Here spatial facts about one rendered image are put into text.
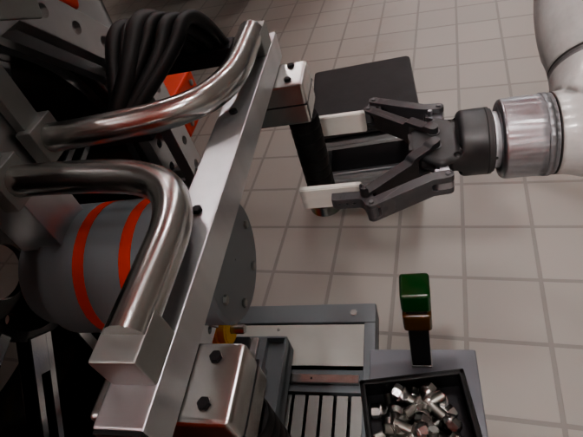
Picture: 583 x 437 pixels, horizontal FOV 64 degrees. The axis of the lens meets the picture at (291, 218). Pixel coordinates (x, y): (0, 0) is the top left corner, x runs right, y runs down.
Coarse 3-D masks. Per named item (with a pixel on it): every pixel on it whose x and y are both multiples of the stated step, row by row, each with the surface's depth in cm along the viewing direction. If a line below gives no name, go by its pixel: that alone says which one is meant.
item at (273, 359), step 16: (240, 336) 122; (256, 336) 120; (272, 336) 119; (256, 352) 116; (272, 352) 119; (288, 352) 119; (272, 368) 116; (288, 368) 118; (272, 384) 113; (288, 384) 117; (272, 400) 110
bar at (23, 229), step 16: (0, 128) 39; (0, 144) 39; (16, 144) 40; (32, 160) 42; (0, 208) 41; (32, 208) 41; (48, 208) 43; (64, 208) 45; (80, 208) 47; (0, 224) 43; (16, 224) 43; (32, 224) 43; (48, 224) 43; (64, 224) 45; (16, 240) 45; (32, 240) 44; (48, 240) 44
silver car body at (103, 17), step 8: (80, 0) 113; (88, 0) 116; (96, 0) 120; (80, 8) 113; (88, 8) 116; (96, 8) 120; (104, 8) 124; (96, 16) 119; (104, 16) 123; (104, 24) 122
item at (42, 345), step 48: (0, 48) 49; (48, 96) 62; (96, 96) 63; (0, 240) 54; (0, 336) 49; (48, 336) 55; (96, 336) 75; (48, 384) 55; (96, 384) 69; (0, 432) 64; (48, 432) 54
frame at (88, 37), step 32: (0, 0) 39; (32, 0) 42; (0, 32) 39; (32, 32) 44; (64, 32) 46; (96, 32) 51; (64, 64) 53; (96, 64) 57; (160, 96) 63; (160, 160) 70; (192, 160) 71
